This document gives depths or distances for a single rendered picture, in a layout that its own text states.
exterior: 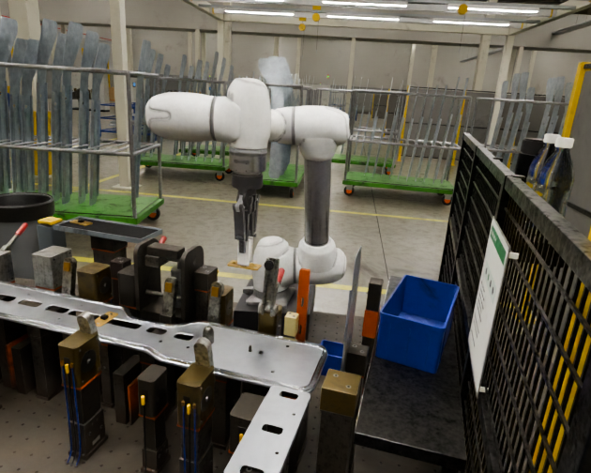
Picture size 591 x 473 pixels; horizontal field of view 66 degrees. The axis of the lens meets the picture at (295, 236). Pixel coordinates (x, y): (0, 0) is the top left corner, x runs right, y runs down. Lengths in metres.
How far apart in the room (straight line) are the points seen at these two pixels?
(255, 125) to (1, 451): 1.12
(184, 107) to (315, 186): 0.75
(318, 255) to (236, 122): 0.90
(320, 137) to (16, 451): 1.29
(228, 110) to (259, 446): 0.71
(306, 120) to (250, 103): 0.56
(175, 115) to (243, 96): 0.16
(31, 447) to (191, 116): 1.02
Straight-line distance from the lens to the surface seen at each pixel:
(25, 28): 8.85
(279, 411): 1.09
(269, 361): 1.25
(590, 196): 3.50
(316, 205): 1.73
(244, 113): 1.05
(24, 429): 1.64
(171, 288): 1.47
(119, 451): 1.48
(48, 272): 1.74
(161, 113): 1.10
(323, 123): 1.58
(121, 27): 7.81
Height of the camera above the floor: 1.69
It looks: 18 degrees down
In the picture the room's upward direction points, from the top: 4 degrees clockwise
